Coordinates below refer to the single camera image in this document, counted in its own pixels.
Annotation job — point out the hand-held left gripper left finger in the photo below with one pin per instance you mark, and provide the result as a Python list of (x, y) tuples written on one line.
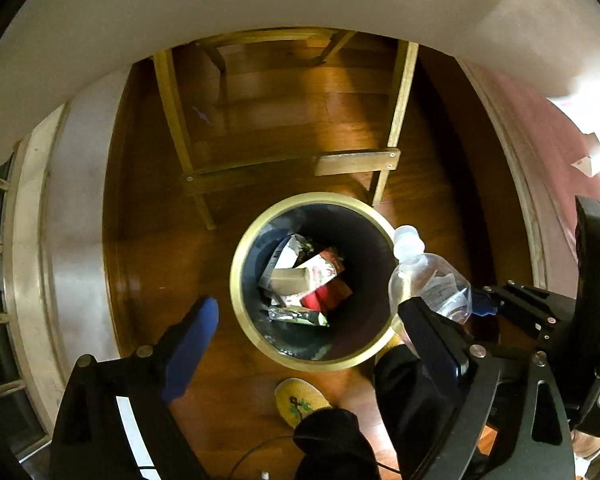
[(190, 355)]

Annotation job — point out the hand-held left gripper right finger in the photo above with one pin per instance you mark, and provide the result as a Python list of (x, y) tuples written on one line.
[(430, 335)]

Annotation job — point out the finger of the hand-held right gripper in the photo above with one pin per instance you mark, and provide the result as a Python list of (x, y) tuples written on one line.
[(525, 305)]

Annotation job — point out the clear plastic bottle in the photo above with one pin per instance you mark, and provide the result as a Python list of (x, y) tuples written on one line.
[(425, 280)]

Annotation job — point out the gold rimmed trash bin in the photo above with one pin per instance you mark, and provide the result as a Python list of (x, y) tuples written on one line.
[(365, 320)]

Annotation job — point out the white paper bag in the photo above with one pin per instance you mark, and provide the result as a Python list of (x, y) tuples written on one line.
[(290, 252)]

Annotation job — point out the yellow slipper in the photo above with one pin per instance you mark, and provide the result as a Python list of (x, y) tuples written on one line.
[(295, 400), (392, 347)]

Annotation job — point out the pink bed sheet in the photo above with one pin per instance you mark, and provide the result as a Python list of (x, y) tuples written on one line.
[(530, 125)]

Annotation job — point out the wooden chair frame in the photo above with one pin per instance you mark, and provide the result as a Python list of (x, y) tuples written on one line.
[(350, 162)]

